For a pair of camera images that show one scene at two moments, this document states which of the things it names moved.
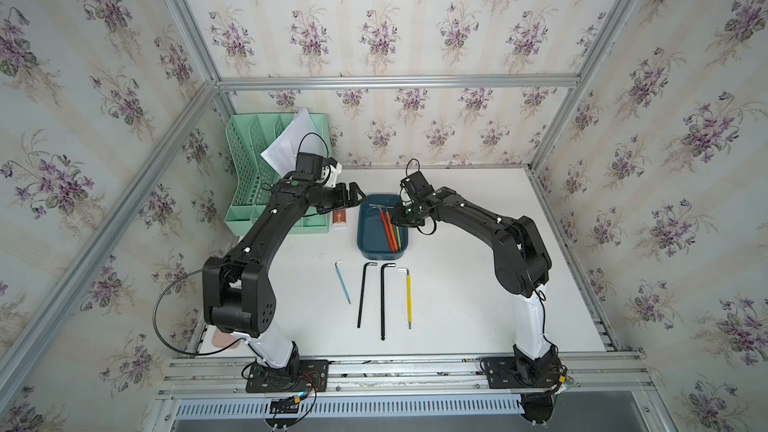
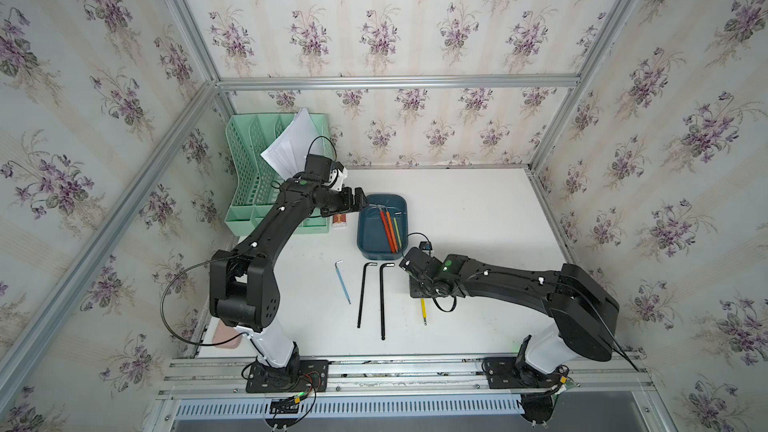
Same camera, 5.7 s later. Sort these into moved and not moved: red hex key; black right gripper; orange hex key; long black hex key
Moved: black right gripper
Not moved: red hex key; long black hex key; orange hex key
